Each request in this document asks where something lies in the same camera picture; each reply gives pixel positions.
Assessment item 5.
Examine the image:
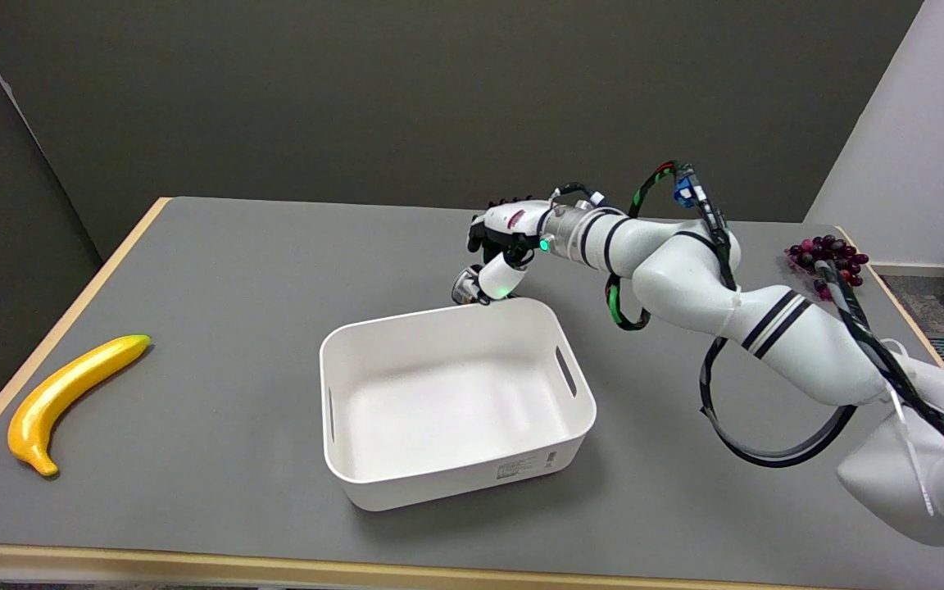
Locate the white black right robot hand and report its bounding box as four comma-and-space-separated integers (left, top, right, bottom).
467, 197, 555, 301

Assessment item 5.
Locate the black soda can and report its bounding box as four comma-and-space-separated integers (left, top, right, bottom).
451, 265, 494, 306

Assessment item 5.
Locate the white plastic storage bin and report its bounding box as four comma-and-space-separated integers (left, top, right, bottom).
319, 297, 597, 513

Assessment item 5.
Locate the dark red grape bunch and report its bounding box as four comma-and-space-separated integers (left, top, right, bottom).
784, 234, 870, 302

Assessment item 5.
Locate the yellow plastic banana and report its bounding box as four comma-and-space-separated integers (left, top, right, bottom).
7, 334, 151, 478

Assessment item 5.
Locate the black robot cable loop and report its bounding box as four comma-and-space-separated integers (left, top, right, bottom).
551, 161, 944, 470

